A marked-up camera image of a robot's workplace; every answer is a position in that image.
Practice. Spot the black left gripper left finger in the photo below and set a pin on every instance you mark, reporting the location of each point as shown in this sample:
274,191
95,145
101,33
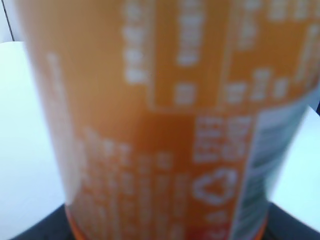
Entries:
54,226

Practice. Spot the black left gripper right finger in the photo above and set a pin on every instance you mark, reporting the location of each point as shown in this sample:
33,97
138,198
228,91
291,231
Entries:
282,226

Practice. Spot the orange Mirinda soda bottle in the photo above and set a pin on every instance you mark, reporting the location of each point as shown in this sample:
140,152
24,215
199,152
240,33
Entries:
170,119

